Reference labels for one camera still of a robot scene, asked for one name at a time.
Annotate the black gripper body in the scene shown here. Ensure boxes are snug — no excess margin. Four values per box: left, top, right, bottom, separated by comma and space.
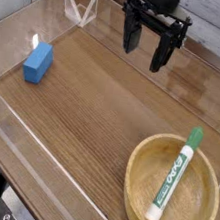
123, 0, 193, 48

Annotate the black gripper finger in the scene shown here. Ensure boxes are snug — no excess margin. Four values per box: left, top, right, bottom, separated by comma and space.
149, 31, 176, 73
123, 8, 142, 53

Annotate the green white Expo marker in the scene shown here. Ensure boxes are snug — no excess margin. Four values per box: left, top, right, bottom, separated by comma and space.
145, 127, 204, 220

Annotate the brown wooden bowl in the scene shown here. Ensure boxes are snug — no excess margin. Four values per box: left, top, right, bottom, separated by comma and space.
123, 133, 220, 220

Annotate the blue foam block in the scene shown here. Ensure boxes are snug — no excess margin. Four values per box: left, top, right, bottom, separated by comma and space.
23, 42, 54, 84

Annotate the clear acrylic corner bracket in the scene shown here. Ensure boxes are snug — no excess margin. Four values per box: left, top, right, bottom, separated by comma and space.
64, 0, 98, 27

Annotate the clear acrylic front wall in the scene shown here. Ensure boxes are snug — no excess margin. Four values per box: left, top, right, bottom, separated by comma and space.
0, 95, 109, 220

